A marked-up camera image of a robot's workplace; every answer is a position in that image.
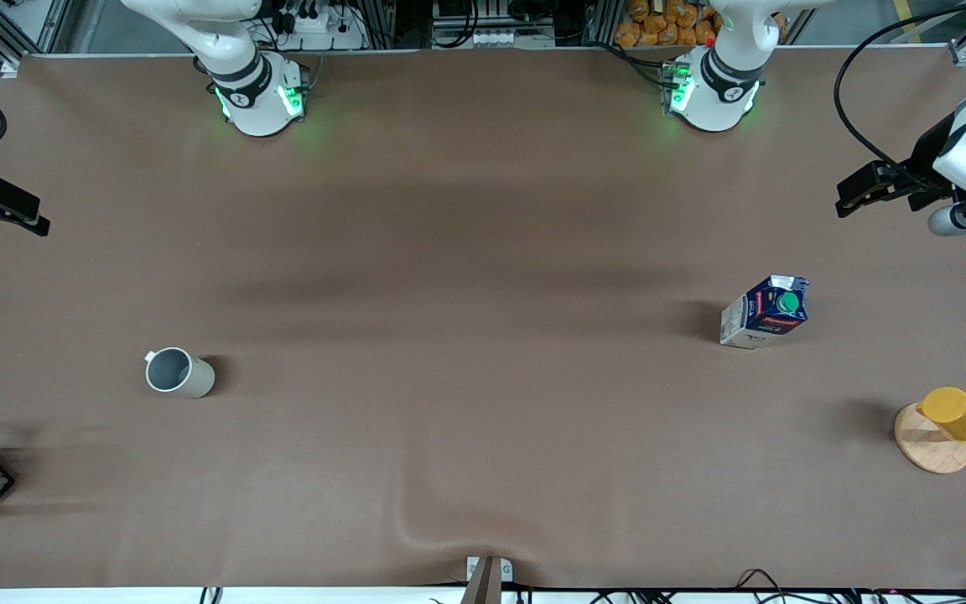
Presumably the blue white milk carton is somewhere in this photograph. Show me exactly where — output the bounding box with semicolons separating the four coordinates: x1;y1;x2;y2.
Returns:
719;274;811;350

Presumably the brown table cover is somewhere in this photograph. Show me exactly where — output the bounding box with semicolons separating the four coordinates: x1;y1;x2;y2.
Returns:
0;46;966;590

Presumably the wooden mug stand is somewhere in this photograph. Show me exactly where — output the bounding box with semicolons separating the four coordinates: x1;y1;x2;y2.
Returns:
894;403;966;475

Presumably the long white power strip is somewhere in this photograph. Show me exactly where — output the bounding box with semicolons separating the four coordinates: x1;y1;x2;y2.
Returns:
433;29;556;49

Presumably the black cable loop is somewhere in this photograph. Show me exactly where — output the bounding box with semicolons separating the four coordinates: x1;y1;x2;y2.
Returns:
735;569;796;604

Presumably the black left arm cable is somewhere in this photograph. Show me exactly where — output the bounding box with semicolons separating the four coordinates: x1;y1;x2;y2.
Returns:
834;0;966;195

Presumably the small metal bracket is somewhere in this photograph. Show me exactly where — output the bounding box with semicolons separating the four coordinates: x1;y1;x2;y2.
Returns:
466;556;514;583

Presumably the brown post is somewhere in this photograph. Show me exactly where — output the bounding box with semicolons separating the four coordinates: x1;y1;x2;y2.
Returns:
460;556;503;604

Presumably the white power strip with plugs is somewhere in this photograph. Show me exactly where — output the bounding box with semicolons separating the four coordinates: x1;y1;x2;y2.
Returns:
269;0;366;49

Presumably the grey cup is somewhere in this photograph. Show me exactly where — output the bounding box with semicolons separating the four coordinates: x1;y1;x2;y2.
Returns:
144;347;216;400

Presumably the yellow cup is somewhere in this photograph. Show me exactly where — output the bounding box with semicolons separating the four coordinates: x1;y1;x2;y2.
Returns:
917;387;966;443

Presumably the pile of orange buns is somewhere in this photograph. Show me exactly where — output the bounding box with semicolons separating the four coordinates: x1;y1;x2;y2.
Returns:
615;0;720;48

